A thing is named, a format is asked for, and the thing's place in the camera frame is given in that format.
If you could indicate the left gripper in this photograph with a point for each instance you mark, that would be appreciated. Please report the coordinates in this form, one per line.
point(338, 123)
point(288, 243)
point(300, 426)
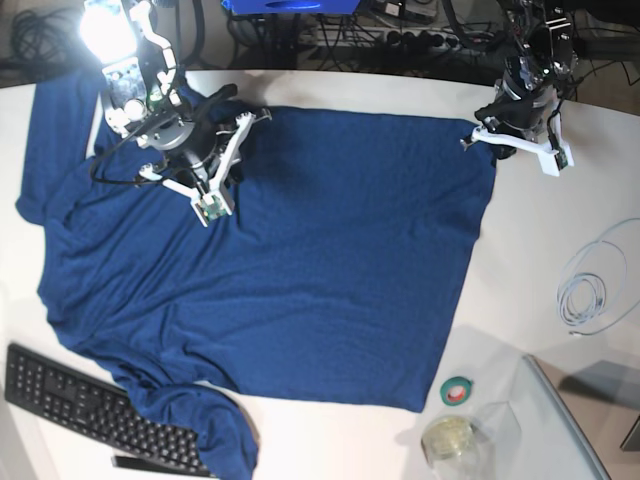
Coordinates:
point(514, 114)

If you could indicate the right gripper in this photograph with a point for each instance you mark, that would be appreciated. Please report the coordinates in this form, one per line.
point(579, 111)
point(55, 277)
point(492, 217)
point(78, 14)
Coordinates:
point(210, 124)

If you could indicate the dark blue t-shirt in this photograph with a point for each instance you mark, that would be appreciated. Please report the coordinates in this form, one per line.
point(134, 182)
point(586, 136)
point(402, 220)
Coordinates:
point(335, 280)

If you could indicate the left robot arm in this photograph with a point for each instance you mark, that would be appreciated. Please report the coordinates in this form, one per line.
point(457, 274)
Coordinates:
point(540, 63)

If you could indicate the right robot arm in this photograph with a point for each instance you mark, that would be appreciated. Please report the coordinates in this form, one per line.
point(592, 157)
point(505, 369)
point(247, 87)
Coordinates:
point(143, 99)

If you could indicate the blue box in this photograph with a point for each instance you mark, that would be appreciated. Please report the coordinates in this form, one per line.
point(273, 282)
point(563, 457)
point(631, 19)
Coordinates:
point(331, 7)

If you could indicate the green tape roll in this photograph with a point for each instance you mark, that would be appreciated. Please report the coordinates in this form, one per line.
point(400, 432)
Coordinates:
point(456, 390)

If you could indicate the black computer keyboard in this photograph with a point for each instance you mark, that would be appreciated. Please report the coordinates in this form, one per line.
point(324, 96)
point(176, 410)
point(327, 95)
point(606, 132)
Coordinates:
point(98, 411)

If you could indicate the clear glass jar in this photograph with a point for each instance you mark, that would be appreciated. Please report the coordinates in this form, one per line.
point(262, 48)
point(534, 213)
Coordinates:
point(452, 449)

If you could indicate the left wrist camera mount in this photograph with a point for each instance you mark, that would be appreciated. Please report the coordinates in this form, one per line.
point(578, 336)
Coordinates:
point(553, 152)

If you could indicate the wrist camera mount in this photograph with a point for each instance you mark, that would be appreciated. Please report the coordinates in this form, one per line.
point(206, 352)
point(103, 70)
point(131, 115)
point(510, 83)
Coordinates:
point(208, 193)
point(553, 152)

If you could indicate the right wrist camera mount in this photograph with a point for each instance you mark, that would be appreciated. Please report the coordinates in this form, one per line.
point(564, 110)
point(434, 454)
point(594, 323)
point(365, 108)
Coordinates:
point(208, 193)

